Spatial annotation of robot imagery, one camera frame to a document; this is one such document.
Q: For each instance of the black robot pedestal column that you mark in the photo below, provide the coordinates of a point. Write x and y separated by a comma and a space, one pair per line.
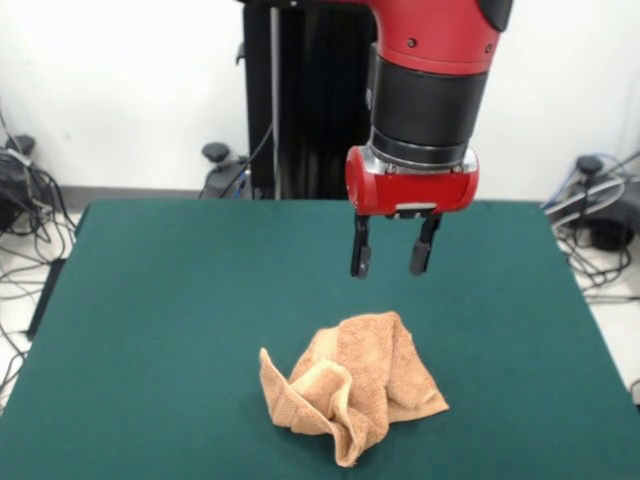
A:
310, 100

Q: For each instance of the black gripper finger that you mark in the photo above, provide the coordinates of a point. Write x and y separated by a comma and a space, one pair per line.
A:
361, 250
421, 255

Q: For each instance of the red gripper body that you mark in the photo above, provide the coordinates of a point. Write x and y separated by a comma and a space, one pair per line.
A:
410, 190

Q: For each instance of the tan terry towel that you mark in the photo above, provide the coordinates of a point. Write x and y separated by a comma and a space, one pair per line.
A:
370, 360

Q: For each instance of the dark green tablecloth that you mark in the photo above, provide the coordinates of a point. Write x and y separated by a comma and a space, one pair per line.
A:
150, 325

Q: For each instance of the black pedestal foot with knob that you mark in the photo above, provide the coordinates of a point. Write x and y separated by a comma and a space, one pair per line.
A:
216, 152

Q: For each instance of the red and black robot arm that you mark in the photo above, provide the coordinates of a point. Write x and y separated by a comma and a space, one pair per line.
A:
430, 30

